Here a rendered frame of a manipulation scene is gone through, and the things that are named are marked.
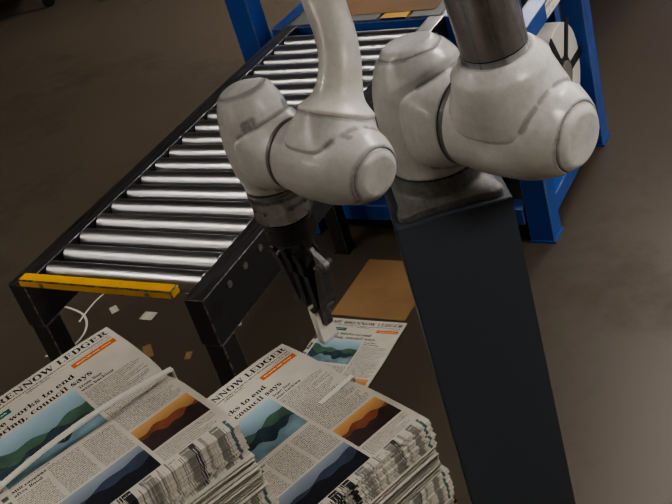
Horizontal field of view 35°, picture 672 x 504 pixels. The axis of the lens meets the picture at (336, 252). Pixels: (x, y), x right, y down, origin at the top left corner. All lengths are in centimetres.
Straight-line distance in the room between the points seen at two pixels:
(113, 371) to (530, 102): 71
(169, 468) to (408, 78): 71
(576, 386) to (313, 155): 167
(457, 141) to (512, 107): 13
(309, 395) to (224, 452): 39
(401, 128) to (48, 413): 69
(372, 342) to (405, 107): 159
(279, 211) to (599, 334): 167
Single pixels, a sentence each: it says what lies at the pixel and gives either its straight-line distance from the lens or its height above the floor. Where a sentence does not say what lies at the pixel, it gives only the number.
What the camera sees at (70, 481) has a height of 106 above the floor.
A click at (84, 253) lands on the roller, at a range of 248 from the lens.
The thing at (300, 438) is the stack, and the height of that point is 83.
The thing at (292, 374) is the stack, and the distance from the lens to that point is 179.
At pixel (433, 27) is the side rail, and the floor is 80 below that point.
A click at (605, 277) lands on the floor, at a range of 323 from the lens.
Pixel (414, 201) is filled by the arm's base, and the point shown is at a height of 102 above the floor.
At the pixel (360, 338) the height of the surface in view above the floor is 1.
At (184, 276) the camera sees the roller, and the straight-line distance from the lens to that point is 223.
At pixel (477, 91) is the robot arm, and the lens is 153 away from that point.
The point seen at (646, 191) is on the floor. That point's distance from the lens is 360.
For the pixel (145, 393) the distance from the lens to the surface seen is 149.
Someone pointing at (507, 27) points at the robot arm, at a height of 134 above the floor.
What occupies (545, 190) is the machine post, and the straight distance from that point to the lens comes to 331.
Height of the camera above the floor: 191
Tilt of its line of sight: 31 degrees down
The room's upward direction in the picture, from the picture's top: 18 degrees counter-clockwise
